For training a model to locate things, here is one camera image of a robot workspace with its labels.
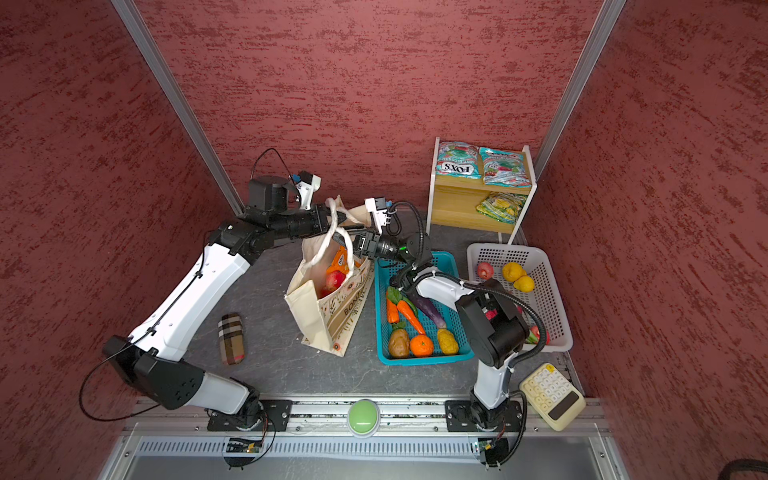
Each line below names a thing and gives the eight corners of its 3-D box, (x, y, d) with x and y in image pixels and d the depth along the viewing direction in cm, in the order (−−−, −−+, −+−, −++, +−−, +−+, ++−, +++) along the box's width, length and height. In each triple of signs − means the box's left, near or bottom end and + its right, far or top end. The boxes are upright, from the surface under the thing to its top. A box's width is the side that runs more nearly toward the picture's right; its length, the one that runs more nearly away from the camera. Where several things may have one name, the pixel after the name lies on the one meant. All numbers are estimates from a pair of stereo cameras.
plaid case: (228, 369, 83) (221, 364, 80) (223, 322, 92) (217, 317, 89) (248, 360, 85) (243, 355, 82) (242, 315, 94) (237, 310, 91)
